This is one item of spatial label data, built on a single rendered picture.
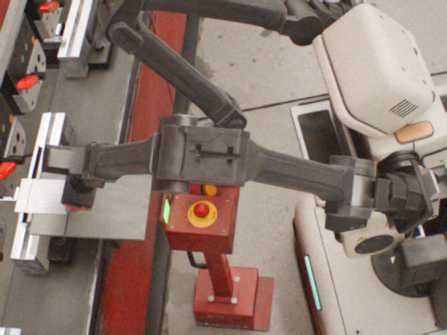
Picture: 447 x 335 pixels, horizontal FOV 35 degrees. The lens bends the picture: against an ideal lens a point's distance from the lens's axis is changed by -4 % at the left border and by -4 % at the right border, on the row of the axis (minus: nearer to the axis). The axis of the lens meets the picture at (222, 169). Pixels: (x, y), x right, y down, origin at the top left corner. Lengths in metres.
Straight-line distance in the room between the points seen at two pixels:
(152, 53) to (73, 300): 0.60
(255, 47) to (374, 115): 1.82
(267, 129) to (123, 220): 1.35
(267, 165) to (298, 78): 1.95
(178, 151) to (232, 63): 2.04
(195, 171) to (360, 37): 0.47
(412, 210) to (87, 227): 0.69
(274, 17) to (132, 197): 0.49
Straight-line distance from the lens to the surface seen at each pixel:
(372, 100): 1.27
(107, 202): 1.60
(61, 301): 1.68
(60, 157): 1.41
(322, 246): 2.29
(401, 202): 1.32
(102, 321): 1.75
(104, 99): 1.91
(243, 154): 0.99
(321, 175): 1.15
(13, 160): 1.39
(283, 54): 3.05
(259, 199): 2.68
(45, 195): 1.65
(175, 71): 1.47
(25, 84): 1.43
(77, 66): 1.93
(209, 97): 1.54
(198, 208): 1.77
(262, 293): 2.52
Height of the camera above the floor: 2.38
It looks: 60 degrees down
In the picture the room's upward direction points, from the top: 10 degrees counter-clockwise
